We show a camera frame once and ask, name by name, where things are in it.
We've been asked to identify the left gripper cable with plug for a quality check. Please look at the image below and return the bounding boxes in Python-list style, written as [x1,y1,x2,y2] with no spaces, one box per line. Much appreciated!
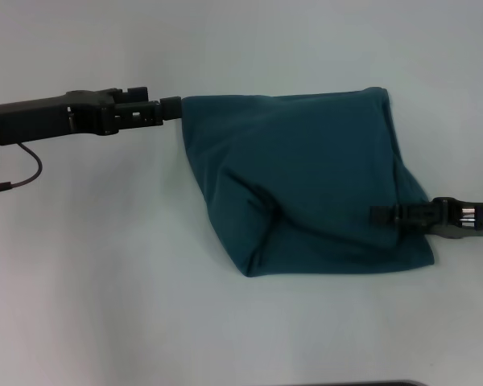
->
[0,142,43,197]

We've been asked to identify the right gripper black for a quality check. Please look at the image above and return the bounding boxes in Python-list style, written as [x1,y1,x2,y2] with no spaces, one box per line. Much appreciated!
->
[369,196,483,241]

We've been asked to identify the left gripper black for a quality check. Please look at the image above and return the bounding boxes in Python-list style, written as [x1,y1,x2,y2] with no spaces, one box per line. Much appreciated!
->
[0,85,183,146]

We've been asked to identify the teal T-shirt with FREE print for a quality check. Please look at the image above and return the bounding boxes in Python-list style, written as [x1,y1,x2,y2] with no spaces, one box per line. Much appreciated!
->
[180,86,436,278]

